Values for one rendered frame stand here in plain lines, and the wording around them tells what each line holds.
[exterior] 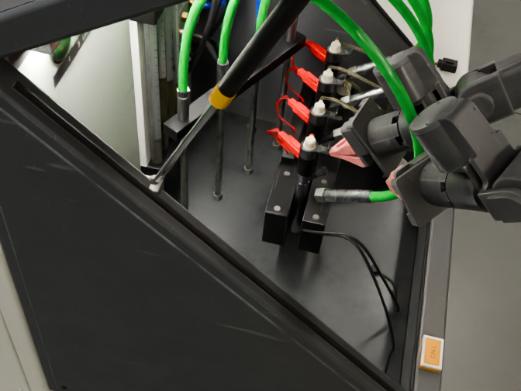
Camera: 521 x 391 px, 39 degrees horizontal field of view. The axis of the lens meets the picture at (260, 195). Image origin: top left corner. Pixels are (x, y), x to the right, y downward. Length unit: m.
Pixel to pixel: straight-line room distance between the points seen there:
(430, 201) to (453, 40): 0.76
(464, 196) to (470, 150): 0.06
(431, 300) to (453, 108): 0.48
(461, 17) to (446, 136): 0.92
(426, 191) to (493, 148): 0.12
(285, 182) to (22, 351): 0.49
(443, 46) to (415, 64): 0.60
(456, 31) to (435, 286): 0.63
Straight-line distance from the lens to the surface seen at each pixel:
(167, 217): 0.78
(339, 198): 1.03
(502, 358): 2.33
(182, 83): 1.10
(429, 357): 1.12
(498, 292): 2.45
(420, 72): 0.99
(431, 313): 1.17
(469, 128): 0.77
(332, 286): 1.31
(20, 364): 1.21
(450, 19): 1.66
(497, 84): 0.98
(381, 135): 1.04
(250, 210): 1.39
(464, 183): 0.81
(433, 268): 1.22
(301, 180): 1.18
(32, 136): 0.75
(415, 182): 0.88
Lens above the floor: 1.91
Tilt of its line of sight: 50 degrees down
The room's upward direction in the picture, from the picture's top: 6 degrees clockwise
